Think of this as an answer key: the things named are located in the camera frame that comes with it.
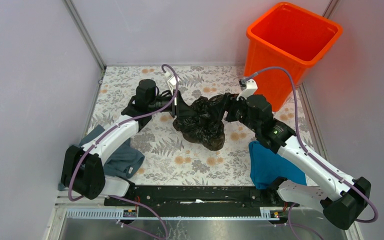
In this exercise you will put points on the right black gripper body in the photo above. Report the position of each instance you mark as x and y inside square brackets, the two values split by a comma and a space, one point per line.
[237, 110]

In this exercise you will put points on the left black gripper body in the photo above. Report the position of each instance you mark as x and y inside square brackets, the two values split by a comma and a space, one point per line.
[172, 107]

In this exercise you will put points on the black trash bag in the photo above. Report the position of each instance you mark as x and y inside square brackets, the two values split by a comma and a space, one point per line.
[205, 129]

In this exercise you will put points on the orange plastic trash bin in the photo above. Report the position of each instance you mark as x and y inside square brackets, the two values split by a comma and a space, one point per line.
[290, 37]

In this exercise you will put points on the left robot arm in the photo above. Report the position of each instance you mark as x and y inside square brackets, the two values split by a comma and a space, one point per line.
[83, 166]

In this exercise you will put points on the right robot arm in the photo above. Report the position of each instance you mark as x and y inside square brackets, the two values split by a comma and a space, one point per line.
[339, 196]

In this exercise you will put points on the floral patterned mat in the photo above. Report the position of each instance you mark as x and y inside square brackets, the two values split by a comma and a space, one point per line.
[169, 158]

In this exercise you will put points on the bright blue cloth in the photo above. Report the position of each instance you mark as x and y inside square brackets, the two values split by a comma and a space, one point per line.
[266, 166]

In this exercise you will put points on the grey-blue cloth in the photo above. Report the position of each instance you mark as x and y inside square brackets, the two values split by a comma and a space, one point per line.
[124, 162]

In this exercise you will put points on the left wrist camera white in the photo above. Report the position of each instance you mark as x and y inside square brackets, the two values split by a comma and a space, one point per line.
[172, 82]

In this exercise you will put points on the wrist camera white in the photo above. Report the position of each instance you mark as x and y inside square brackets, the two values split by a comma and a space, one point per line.
[248, 88]
[172, 82]

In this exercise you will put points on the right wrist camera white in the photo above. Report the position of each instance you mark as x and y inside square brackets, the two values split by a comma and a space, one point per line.
[248, 88]

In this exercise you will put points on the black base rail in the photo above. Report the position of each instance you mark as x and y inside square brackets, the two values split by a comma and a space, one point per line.
[178, 200]

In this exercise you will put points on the slotted metal cable duct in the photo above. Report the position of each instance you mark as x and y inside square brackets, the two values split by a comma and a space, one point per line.
[258, 214]

